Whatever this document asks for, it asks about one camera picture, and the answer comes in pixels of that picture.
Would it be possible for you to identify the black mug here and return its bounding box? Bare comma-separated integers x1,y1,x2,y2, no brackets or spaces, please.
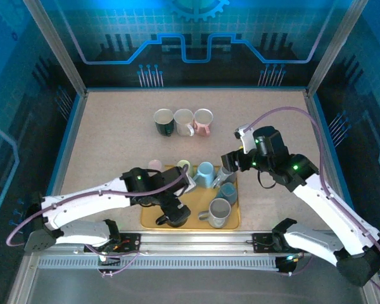
154,205,191,228

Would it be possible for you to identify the dark green mug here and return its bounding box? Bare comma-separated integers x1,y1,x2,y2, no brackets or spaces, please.
153,108,175,137

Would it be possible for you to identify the white mug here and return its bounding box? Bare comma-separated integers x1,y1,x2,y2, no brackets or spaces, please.
173,108,196,137

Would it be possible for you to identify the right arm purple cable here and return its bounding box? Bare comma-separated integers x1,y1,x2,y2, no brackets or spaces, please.
245,106,380,286

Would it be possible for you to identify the yellow tray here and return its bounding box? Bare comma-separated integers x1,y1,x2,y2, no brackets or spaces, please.
140,164,241,231

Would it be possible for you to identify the aluminium corner post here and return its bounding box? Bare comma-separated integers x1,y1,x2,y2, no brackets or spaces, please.
306,0,369,98
22,0,89,98

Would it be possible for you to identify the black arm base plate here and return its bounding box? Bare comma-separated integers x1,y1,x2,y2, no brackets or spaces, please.
110,232,143,254
251,232,310,254

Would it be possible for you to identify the black base connector block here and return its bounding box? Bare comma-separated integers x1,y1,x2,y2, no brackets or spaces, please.
274,255,300,276

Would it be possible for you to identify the aluminium side rail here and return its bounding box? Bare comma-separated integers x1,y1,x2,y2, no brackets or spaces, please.
49,89,89,203
303,89,354,231

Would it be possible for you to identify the slotted grey cable duct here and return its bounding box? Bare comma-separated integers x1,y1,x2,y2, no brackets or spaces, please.
37,256,281,270

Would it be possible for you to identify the light blue mug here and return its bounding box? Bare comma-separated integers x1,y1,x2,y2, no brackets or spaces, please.
193,161,218,188

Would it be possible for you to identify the light green mug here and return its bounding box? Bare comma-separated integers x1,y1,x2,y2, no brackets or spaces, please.
176,159,196,178

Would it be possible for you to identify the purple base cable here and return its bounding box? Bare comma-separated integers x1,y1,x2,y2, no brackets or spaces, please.
96,245,144,278

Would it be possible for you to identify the blue floral mug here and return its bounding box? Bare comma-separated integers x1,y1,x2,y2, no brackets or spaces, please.
215,182,238,206

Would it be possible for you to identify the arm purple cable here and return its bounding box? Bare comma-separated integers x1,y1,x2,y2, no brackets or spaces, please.
6,164,189,247
245,106,380,286

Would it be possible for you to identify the aluminium front rail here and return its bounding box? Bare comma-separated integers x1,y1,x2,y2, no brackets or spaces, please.
55,230,368,258

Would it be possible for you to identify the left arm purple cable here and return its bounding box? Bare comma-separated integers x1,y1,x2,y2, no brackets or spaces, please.
6,164,189,247

